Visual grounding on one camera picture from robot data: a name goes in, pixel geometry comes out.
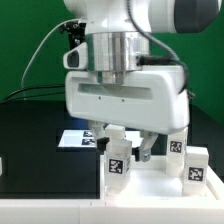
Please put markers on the white left fence piece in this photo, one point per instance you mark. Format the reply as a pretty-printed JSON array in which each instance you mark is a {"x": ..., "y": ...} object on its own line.
[{"x": 1, "y": 166}]

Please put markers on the white front fence bar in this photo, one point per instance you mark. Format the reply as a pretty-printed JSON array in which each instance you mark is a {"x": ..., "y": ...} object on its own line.
[{"x": 95, "y": 212}]

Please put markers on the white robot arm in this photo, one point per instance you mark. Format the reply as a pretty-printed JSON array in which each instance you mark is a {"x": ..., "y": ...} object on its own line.
[{"x": 112, "y": 76}]

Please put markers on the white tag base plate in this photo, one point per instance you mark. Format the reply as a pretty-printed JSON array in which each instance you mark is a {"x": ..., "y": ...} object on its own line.
[{"x": 84, "y": 139}]

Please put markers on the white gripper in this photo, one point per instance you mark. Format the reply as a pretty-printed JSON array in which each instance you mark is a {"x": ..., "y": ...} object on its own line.
[{"x": 151, "y": 100}]

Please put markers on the white square table top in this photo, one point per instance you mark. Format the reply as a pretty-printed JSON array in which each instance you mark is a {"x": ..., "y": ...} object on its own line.
[{"x": 150, "y": 181}]

